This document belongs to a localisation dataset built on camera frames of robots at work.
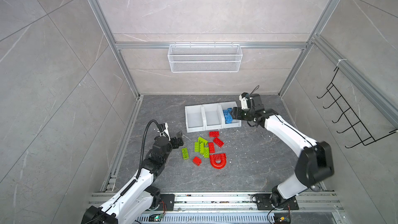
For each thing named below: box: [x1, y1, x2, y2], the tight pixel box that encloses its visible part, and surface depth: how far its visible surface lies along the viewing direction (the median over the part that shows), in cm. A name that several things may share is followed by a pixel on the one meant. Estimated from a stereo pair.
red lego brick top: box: [208, 131, 220, 138], surface depth 99 cm
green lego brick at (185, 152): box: [181, 147, 190, 161], surface depth 90 cm
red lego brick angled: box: [213, 136, 225, 148], surface depth 94 cm
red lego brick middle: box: [208, 142, 216, 154], surface depth 92 cm
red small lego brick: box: [192, 156, 202, 166], surface depth 86 cm
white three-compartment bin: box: [184, 101, 243, 134], surface depth 103 cm
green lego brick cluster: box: [194, 136, 210, 159], surface depth 92 cm
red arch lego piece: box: [209, 152, 227, 170], surface depth 88 cm
